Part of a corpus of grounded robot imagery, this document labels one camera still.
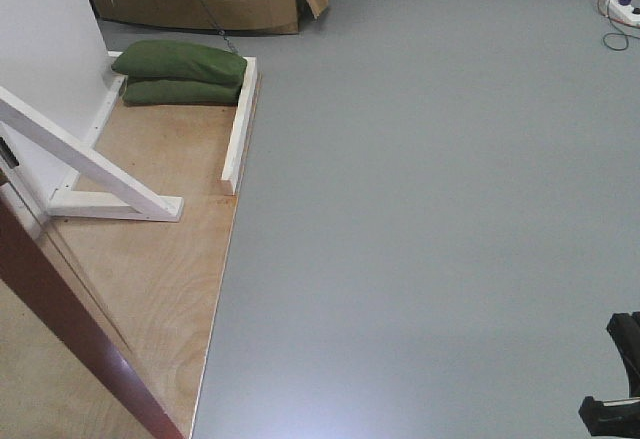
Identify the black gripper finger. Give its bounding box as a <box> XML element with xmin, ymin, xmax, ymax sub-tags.
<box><xmin>578</xmin><ymin>396</ymin><xmax>639</xmax><ymax>437</ymax></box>
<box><xmin>606</xmin><ymin>311</ymin><xmax>639</xmax><ymax>397</ymax></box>

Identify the brown wooden door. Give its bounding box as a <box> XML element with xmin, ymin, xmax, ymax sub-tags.
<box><xmin>1</xmin><ymin>178</ymin><xmax>183</xmax><ymax>438</ymax></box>

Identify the white power strip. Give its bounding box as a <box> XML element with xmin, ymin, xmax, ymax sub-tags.
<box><xmin>605</xmin><ymin>0</ymin><xmax>640</xmax><ymax>28</ymax></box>

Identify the plywood base board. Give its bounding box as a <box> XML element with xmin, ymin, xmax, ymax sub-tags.
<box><xmin>39</xmin><ymin>104</ymin><xmax>238</xmax><ymax>438</ymax></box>

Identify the flattened brown cardboard box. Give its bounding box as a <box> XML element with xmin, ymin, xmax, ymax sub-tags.
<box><xmin>91</xmin><ymin>0</ymin><xmax>329</xmax><ymax>35</ymax></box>

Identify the metal turnbuckle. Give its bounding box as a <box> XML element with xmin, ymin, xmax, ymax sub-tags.
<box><xmin>218</xmin><ymin>29</ymin><xmax>240</xmax><ymax>56</ymax></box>

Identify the green sandbag lower far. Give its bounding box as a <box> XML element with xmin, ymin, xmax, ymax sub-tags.
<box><xmin>122</xmin><ymin>77</ymin><xmax>241</xmax><ymax>106</ymax></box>

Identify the green sandbag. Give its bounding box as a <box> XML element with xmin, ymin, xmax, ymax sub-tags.
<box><xmin>112</xmin><ymin>40</ymin><xmax>247</xmax><ymax>86</ymax></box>
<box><xmin>122</xmin><ymin>77</ymin><xmax>241</xmax><ymax>106</ymax></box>

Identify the green sandbag top far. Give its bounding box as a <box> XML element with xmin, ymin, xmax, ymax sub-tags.
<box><xmin>112</xmin><ymin>40</ymin><xmax>247</xmax><ymax>86</ymax></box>

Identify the dark thin cable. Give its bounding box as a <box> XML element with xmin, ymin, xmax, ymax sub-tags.
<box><xmin>602</xmin><ymin>8</ymin><xmax>640</xmax><ymax>53</ymax></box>

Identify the white wooden edge rail far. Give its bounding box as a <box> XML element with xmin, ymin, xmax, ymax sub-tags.
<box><xmin>220</xmin><ymin>57</ymin><xmax>259</xmax><ymax>196</ymax></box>

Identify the white wall panel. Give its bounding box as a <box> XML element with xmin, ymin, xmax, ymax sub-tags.
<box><xmin>0</xmin><ymin>0</ymin><xmax>111</xmax><ymax>210</ymax></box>

